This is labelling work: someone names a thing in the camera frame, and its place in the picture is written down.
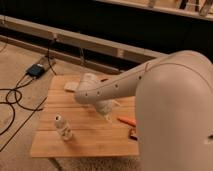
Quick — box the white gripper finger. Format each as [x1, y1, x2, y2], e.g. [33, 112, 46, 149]
[113, 100, 121, 106]
[104, 114, 112, 122]

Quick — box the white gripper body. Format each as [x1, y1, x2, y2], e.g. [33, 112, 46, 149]
[94, 100, 115, 115]

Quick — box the orange pepper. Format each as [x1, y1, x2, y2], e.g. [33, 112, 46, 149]
[117, 117, 136, 127]

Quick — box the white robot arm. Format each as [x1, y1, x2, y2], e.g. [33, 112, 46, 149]
[75, 50, 213, 171]

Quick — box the dark snack box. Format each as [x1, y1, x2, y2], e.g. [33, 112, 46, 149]
[129, 128, 137, 141]

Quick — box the white sponge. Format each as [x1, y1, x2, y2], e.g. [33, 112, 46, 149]
[64, 82, 79, 92]

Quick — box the wooden table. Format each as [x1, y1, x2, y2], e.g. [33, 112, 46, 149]
[30, 75, 138, 158]

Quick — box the black power adapter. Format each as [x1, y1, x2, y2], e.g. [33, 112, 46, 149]
[26, 64, 45, 78]

